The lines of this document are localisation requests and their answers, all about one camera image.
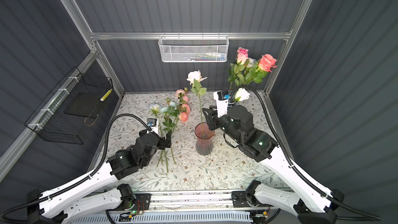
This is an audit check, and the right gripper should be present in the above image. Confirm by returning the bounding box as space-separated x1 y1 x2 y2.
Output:
202 104 242 145

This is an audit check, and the red glass vase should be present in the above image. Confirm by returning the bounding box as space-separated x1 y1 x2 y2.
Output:
194 122 214 156

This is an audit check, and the pale pink rose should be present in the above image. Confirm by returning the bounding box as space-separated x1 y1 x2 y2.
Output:
187 70 207 139

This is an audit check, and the light pink rose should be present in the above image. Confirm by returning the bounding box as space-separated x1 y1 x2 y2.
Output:
227 53 248 90

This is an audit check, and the magenta pink rose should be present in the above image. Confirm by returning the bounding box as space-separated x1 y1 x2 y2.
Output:
237 47 249 88

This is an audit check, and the coral pink rose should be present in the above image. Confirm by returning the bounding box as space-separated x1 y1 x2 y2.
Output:
248 54 277 85

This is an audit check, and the white blue rose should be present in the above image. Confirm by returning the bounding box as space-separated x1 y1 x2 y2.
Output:
149 103 169 173

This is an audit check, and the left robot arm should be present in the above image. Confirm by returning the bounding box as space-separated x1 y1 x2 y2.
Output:
27 130 172 224

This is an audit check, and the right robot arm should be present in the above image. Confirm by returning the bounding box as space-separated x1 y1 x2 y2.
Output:
202 105 337 224

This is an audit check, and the white peony flower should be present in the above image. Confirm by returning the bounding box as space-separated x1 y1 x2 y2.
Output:
160 98 180 136

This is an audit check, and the pink peony spray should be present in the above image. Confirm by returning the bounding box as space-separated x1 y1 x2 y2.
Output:
167 88 192 166

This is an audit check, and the floral patterned table mat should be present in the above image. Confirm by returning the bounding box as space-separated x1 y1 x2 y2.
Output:
107 93 289 192

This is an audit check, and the yellow marker pen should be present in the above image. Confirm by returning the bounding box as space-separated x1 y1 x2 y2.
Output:
100 89 113 102

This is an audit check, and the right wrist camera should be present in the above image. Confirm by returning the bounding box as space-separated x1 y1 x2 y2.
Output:
214 90 230 118

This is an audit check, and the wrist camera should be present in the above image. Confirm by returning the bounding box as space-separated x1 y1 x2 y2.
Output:
214 90 230 118
147 118 159 134

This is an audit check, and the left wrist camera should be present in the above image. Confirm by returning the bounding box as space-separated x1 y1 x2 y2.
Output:
147 118 159 134

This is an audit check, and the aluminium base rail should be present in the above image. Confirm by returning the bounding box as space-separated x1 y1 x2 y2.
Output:
93 188 290 214

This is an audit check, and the white wire wall basket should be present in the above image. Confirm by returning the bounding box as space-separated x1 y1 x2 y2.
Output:
158 37 230 63

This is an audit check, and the white perforated cable tray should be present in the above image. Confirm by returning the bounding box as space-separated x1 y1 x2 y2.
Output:
68 211 254 224

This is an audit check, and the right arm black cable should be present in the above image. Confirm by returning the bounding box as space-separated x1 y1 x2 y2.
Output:
229 84 382 222

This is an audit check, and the black wire side basket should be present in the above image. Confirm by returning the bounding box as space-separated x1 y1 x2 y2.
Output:
25 67 114 145

